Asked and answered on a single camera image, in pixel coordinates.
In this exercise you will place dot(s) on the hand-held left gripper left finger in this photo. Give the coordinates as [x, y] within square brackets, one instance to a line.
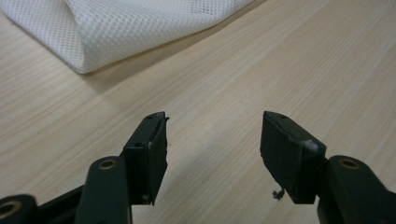
[146, 161]

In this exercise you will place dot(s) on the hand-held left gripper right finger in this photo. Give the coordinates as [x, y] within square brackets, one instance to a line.
[288, 155]

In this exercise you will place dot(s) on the white cloth towel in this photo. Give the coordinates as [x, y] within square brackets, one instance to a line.
[118, 31]

